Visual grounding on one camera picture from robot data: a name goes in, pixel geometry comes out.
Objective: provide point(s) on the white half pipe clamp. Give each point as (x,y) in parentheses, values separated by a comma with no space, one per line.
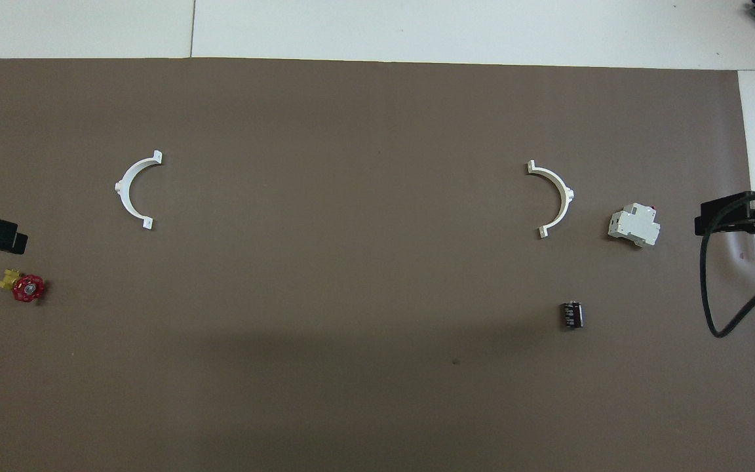
(120,189)
(567,195)

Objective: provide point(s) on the black cylindrical capacitor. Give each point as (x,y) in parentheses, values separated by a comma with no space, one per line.
(572,315)

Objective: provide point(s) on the white circuit breaker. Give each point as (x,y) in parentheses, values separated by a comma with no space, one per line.
(633,226)

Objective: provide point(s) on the brown table mat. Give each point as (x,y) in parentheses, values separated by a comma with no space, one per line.
(351,262)

